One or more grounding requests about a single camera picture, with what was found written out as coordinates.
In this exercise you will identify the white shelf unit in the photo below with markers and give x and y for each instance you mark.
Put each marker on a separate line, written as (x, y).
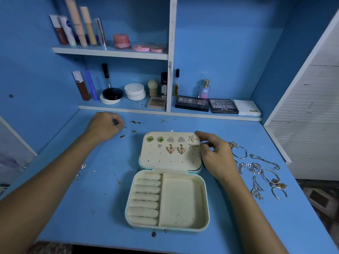
(171, 29)

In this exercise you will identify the black lettered eyeshadow palette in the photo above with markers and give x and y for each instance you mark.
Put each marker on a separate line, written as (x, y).
(223, 105)

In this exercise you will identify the white slatted cabinet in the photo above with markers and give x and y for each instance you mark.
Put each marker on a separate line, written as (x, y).
(312, 119)

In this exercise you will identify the pink flat compact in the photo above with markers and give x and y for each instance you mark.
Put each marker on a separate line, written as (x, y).
(158, 49)
(141, 48)

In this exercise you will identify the gold dangling earring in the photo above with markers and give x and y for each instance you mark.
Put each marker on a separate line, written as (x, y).
(170, 149)
(181, 149)

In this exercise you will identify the white round cream jar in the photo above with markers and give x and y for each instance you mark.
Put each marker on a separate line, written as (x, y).
(135, 91)

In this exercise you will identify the black makeup brush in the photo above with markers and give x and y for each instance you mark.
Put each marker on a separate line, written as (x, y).
(106, 75)

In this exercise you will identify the pile of small earrings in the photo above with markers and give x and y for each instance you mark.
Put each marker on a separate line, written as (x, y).
(135, 122)

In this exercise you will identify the blue cosmetic tube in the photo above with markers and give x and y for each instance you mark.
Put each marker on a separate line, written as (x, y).
(91, 85)

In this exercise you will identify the small pink perfume bottle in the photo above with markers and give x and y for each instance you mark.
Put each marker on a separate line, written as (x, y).
(204, 91)

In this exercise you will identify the person's right forearm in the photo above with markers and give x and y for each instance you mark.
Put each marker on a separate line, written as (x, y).
(254, 222)

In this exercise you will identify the white tube blue label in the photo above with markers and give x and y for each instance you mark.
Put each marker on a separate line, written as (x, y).
(69, 31)

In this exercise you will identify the brown lipstick tube white cap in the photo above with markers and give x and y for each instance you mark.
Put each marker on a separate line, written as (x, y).
(82, 87)

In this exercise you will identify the white framed marbled panel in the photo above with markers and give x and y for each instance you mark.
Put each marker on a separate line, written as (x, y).
(13, 153)

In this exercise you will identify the beige makeup sponge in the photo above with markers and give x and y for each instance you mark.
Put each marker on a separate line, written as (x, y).
(153, 86)

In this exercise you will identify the green stud earring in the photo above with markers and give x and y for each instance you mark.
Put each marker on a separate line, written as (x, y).
(150, 139)
(160, 139)

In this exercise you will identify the person's left forearm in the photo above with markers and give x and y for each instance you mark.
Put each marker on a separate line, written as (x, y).
(47, 195)

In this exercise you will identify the black cosmetic bottle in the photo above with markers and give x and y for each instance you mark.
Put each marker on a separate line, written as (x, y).
(164, 84)

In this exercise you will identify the thin dark cosmetic bottle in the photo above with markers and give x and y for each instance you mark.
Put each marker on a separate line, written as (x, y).
(176, 83)

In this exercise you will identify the pile of silver rings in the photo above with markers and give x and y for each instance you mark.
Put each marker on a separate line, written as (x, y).
(82, 166)

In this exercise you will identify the dark eyeshadow palette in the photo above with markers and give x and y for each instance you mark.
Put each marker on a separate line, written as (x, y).
(191, 103)

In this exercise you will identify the person's left hand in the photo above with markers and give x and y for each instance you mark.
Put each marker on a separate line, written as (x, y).
(103, 127)

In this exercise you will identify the square brown powder compact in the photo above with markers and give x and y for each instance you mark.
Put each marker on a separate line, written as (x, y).
(157, 103)

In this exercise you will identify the small silver stud earring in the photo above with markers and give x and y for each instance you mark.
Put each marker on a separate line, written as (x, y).
(192, 147)
(191, 138)

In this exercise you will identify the pink round jar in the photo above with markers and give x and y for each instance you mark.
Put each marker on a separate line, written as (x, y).
(121, 41)

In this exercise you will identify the short beige cosmetic tube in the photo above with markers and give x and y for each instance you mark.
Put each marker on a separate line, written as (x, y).
(89, 26)

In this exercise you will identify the cream jewellery box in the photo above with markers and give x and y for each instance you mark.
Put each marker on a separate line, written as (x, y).
(183, 203)

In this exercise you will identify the person's right hand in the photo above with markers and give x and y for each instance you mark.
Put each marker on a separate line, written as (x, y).
(220, 158)

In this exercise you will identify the white flat box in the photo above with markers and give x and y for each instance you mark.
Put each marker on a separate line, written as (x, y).
(247, 108)

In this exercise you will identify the tall beige cosmetic tube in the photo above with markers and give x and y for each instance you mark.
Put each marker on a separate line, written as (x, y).
(76, 22)

